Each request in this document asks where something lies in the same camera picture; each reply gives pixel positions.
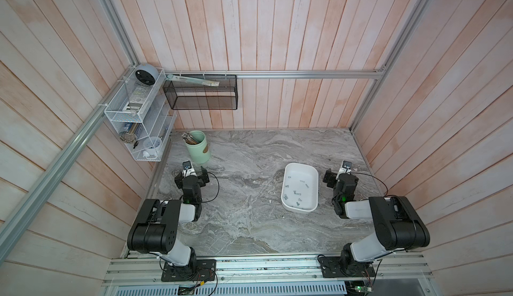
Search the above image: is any black wire mesh basket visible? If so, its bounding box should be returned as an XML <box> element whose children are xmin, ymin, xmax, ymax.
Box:
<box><xmin>163</xmin><ymin>74</ymin><xmax>239</xmax><ymax>110</ymax></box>

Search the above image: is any green cup with utensils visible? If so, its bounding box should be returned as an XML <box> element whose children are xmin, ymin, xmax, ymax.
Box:
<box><xmin>182</xmin><ymin>130</ymin><xmax>211</xmax><ymax>165</ymax></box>

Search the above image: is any white mug on shelf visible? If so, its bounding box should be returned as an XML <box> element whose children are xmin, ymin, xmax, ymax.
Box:
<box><xmin>142</xmin><ymin>137</ymin><xmax>162</xmax><ymax>159</ymax></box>

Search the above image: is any white wire shelf rack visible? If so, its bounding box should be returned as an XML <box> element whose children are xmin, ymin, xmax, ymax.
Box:
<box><xmin>104</xmin><ymin>66</ymin><xmax>177</xmax><ymax>162</ymax></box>

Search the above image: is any round grey alarm clock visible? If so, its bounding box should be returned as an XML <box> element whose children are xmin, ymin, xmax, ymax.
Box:
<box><xmin>135</xmin><ymin>64</ymin><xmax>159</xmax><ymax>86</ymax></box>

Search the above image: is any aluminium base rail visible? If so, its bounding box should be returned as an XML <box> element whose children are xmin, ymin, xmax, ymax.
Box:
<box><xmin>99</xmin><ymin>252</ymin><xmax>442</xmax><ymax>295</ymax></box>

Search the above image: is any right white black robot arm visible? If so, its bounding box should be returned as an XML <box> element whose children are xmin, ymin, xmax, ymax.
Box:
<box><xmin>317</xmin><ymin>161</ymin><xmax>430</xmax><ymax>278</ymax></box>

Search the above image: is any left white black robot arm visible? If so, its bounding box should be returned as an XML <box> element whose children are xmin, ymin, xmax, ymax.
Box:
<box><xmin>127</xmin><ymin>161</ymin><xmax>210</xmax><ymax>270</ymax></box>

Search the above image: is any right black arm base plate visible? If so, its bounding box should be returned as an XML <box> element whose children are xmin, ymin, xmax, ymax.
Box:
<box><xmin>317</xmin><ymin>255</ymin><xmax>375</xmax><ymax>278</ymax></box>

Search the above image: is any white rectangular storage tray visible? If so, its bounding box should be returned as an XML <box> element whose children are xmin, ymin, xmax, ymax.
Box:
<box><xmin>281</xmin><ymin>162</ymin><xmax>319</xmax><ymax>214</ymax></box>

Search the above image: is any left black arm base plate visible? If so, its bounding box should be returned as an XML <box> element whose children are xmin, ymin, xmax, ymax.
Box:
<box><xmin>161</xmin><ymin>259</ymin><xmax>216</xmax><ymax>282</ymax></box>

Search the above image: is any horizontal aluminium wall rail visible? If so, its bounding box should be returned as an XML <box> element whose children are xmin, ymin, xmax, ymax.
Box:
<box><xmin>165</xmin><ymin>70</ymin><xmax>384</xmax><ymax>79</ymax></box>

